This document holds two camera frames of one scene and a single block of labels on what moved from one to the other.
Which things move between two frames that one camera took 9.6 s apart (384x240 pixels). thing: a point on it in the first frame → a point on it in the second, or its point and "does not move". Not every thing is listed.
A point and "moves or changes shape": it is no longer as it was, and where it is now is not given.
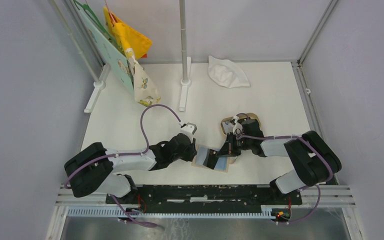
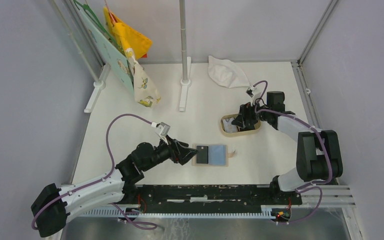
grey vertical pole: x=183 y=25 does not move
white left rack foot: x=99 y=85 does not move
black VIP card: x=211 y=158 → x=202 y=156
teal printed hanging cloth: x=114 y=58 does not move
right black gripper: x=230 y=149 → x=247 y=114
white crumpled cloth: x=226 y=73 does not move
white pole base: x=184 y=84 does not move
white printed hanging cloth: x=145 y=91 does not move
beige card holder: x=221 y=165 moves or changes shape
